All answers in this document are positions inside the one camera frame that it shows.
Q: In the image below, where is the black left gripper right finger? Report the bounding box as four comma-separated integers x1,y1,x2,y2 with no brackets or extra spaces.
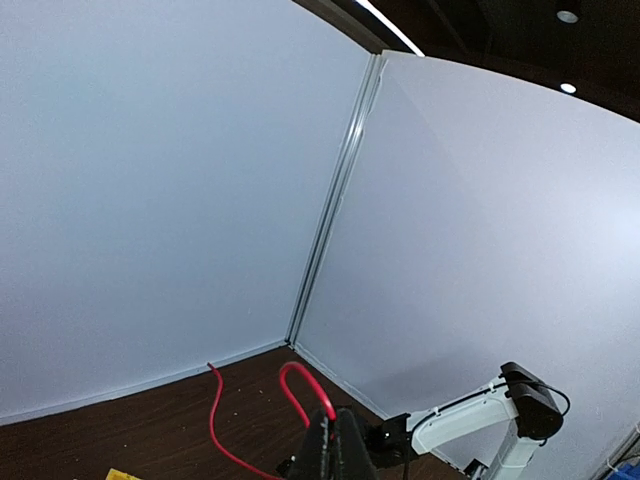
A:
333,408,376,480

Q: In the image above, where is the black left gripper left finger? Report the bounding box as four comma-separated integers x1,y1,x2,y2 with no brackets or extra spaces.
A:
286,411,333,480

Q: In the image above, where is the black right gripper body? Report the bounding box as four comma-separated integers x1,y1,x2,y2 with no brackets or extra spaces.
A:
273,412,414,480

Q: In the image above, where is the thin red cable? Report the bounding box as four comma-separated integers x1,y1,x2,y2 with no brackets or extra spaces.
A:
207,363,337,480

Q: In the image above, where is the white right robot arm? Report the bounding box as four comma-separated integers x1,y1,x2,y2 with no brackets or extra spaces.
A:
277,362,569,479

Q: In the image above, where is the yellow bin near front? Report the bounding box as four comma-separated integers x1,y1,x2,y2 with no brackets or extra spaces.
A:
105,468,141,480

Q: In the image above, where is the blue bin outside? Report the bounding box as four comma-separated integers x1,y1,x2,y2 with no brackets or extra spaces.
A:
606,463,640,480

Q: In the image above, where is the aluminium corner post left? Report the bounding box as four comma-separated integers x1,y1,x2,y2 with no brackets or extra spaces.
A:
285,54,386,350

